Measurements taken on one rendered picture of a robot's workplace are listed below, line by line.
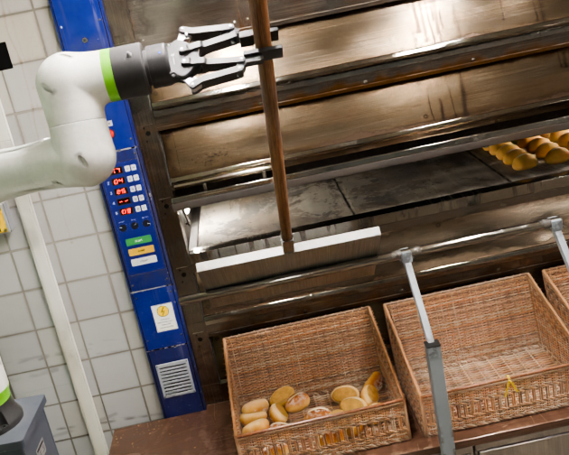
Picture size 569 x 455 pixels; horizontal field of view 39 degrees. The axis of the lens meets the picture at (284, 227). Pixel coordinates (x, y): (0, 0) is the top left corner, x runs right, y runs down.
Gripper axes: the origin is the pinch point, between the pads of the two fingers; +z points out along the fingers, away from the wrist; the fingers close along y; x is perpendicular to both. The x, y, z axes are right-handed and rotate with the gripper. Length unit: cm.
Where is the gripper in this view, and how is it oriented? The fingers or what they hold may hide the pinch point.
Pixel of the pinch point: (261, 45)
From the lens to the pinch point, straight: 145.0
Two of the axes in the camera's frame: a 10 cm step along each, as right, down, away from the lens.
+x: -0.4, -3.8, -9.2
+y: 2.0, 9.0, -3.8
